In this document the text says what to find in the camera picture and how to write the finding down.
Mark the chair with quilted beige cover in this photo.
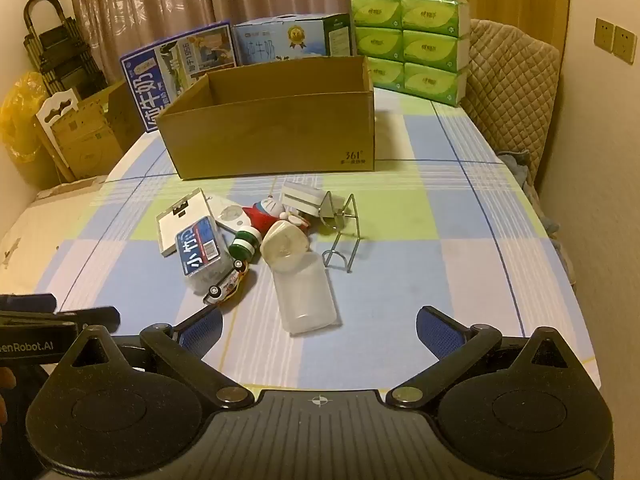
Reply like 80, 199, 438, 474
459, 18, 562, 197

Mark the dark blue milk carton box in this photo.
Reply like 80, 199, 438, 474
119, 21, 239, 134

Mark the black folding cart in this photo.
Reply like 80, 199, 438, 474
22, 0, 109, 99

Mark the white remote control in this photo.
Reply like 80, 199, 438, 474
212, 203, 251, 234

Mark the metal wire rack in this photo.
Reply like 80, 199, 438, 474
317, 192, 365, 275

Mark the clear plastic bottle cream lid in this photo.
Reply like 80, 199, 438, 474
259, 219, 340, 336

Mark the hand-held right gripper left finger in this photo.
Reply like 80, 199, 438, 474
60, 305, 255, 411

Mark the person's left hand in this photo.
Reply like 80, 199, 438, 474
0, 366, 16, 427

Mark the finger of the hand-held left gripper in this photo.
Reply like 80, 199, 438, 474
52, 306, 121, 334
0, 294, 57, 314

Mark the printed brown cardboard box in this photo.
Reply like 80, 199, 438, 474
51, 97, 127, 180

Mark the white cardboard hanger piece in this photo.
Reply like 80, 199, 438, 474
33, 88, 84, 182

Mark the pack of green tissue packets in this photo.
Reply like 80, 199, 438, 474
349, 0, 471, 108

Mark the yellow plastic bag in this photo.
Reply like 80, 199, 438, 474
0, 72, 52, 162

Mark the pinkish brown curtain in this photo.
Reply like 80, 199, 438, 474
65, 0, 384, 86

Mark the small toy car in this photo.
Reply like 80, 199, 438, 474
202, 258, 250, 306

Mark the beige wall socket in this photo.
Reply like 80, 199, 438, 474
613, 25, 637, 65
594, 17, 617, 54

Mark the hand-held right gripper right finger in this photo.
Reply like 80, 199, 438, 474
386, 304, 582, 411

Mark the clear toothpick box blue label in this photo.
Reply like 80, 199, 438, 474
174, 215, 235, 295

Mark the plain brown cardboard box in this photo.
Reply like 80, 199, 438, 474
90, 80, 147, 157

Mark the small green and white bottle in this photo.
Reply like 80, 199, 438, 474
228, 227, 262, 265

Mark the red white cat figure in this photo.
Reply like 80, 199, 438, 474
242, 198, 306, 236

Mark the grey cloth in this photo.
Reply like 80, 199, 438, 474
499, 150, 576, 286

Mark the white box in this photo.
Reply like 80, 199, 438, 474
156, 187, 221, 260

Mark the light blue milk carton box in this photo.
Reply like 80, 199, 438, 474
232, 12, 356, 67

